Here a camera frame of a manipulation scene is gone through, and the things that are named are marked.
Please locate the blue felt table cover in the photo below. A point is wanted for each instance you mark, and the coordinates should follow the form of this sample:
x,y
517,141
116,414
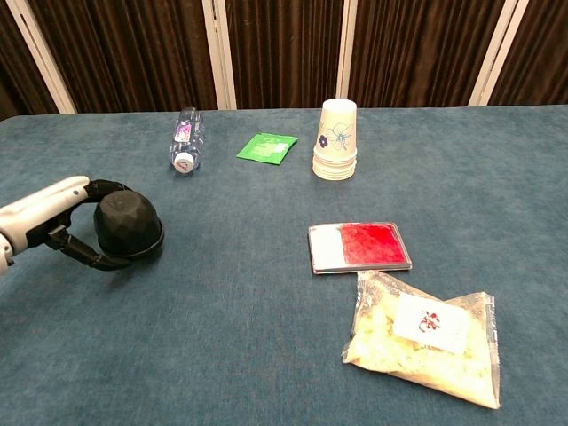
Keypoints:
x,y
266,333

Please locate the black round lid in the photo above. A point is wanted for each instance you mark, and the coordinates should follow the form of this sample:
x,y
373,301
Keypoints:
x,y
142,253

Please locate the stack of floral paper cups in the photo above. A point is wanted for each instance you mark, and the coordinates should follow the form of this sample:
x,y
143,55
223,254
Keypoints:
x,y
337,133

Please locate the black round container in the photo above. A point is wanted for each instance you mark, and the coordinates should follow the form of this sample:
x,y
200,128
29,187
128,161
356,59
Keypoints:
x,y
128,217

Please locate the green foil sachet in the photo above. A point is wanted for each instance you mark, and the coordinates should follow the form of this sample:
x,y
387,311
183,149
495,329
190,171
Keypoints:
x,y
266,147

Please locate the clear plastic water bottle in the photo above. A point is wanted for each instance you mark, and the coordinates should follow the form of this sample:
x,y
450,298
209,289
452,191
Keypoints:
x,y
186,142

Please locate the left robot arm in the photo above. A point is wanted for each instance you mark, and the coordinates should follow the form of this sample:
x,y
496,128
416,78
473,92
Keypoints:
x,y
4,259

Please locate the dark brown pleated curtain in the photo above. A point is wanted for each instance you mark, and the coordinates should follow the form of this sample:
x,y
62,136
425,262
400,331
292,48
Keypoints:
x,y
133,53

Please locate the clear zip bag white contents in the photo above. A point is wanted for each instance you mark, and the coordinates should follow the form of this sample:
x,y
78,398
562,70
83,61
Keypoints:
x,y
426,355

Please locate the white frame post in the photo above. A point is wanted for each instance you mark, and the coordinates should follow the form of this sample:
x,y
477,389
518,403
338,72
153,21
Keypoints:
x,y
497,49
219,57
42,55
346,44

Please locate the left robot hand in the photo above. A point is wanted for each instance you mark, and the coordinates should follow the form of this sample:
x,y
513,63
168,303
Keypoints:
x,y
40,208

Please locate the red and white ink pad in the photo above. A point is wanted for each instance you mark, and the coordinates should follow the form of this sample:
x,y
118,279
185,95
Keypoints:
x,y
368,244

